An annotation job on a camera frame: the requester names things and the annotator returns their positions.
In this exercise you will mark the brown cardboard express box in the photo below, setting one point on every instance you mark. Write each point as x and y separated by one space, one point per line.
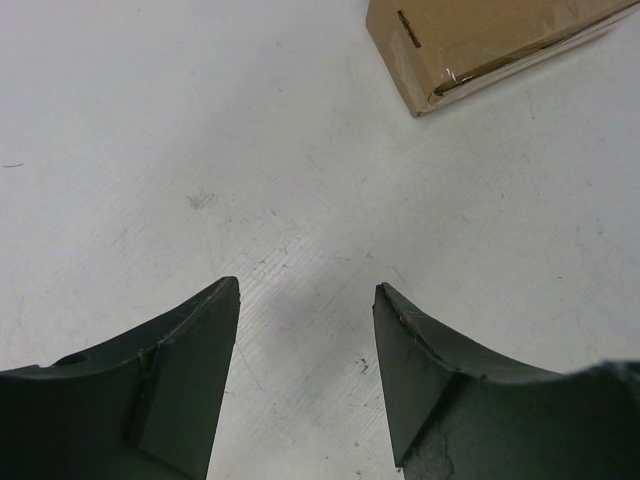
438 52

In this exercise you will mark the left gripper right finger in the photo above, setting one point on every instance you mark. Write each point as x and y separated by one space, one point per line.
459 410

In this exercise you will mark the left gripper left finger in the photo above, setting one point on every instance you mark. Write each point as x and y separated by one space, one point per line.
142 405

